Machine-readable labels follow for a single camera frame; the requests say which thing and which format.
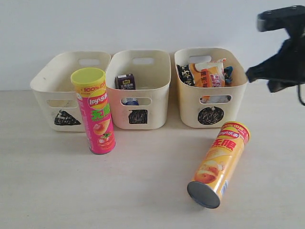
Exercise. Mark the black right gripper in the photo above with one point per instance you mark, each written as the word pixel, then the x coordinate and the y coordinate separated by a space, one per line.
pixel 287 70

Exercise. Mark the blue instant noodle bag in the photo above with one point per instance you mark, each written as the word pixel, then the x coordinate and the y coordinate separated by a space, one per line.
pixel 228 75

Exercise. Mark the orange instant noodle bag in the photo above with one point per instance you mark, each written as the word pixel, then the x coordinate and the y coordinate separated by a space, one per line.
pixel 204 74

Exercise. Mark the blue white milk carton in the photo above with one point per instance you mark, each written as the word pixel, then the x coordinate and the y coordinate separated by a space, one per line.
pixel 130 101

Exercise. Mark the purple drink carton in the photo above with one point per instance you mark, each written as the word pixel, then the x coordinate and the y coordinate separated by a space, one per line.
pixel 125 82

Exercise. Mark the right cream plastic bin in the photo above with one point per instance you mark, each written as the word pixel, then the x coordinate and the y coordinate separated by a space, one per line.
pixel 195 114

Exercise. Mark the cream plastic bin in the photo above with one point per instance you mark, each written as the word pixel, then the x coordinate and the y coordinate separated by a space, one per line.
pixel 152 74
pixel 195 114
pixel 55 93

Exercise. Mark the yellow Lays chips can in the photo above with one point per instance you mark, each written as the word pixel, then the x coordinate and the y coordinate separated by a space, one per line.
pixel 212 177

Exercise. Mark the middle cream plastic bin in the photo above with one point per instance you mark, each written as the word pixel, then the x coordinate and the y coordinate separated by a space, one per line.
pixel 152 74

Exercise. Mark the pink Lays chips can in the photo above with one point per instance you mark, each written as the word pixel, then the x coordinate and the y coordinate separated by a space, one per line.
pixel 90 87

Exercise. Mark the left cream plastic bin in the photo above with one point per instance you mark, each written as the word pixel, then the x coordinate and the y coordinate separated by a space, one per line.
pixel 55 93

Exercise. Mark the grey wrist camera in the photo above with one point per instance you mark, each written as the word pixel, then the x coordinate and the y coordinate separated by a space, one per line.
pixel 290 18

